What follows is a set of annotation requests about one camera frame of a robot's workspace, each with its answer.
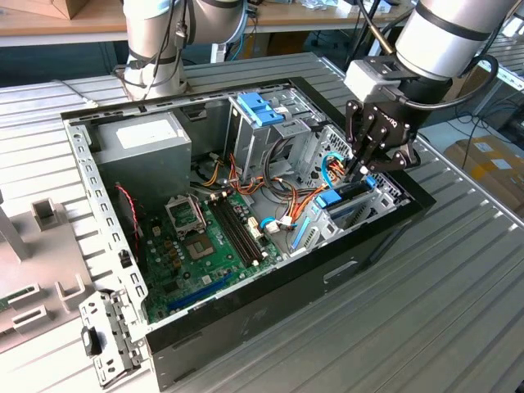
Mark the red black twisted wire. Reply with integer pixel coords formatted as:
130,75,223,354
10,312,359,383
114,183,145,246

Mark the metal expansion card retainer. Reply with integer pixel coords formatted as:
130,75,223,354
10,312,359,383
78,288,148,389

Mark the black case fan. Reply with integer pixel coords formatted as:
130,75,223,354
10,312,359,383
112,183,145,265

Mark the metal socket cover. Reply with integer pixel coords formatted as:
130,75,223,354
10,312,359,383
165,195,206,241

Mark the grey power supply unit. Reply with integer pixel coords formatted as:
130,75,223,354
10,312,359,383
93,112,193,210

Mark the metal disk bay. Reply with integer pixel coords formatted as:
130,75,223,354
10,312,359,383
286,179,413,258

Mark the blue plastic drive latch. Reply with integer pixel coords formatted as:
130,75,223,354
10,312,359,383
236,93,285,129

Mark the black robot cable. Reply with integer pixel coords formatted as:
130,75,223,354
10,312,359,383
81,0,500,111

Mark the CPU socket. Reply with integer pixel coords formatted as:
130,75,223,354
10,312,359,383
181,233,217,263

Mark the blue expansion slot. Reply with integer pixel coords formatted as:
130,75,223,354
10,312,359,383
165,271,235,313

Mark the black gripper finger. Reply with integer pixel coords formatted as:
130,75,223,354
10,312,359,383
345,100,390,182
359,141,422,182

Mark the green RAM stick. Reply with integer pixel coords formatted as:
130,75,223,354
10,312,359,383
0,287,34,312

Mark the short blue SATA wire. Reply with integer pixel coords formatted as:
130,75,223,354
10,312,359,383
260,215,300,235

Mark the black cable bundle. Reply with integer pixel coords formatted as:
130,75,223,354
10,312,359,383
264,134,324,201

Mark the green motherboard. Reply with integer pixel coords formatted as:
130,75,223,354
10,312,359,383
138,190,283,324

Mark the orange red yellow power wire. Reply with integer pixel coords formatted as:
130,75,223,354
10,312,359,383
227,151,357,233

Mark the brown cardboard box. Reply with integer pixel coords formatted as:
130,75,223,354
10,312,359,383
444,137,524,214
24,0,89,20

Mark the black open PC case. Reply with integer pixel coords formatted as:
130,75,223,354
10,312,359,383
60,75,437,392

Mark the long blue SATA wire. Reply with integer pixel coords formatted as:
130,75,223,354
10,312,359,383
321,151,350,188

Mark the yellow black wire bundle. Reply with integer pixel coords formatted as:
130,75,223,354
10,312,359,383
195,151,225,188

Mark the grey parts rack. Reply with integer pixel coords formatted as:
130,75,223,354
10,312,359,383
0,196,97,355

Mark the metal locking lever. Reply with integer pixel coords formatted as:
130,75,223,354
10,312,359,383
193,197,206,231

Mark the metal drive cage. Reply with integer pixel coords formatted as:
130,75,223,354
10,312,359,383
224,88,328,185

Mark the black RAM slot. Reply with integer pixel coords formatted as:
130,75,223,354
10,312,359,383
221,196,261,264
211,199,253,268
225,194,266,261
216,197,257,266

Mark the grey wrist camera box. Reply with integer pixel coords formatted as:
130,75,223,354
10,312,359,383
343,59,414,102

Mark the hard disk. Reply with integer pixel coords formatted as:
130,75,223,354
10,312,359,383
290,175,377,253

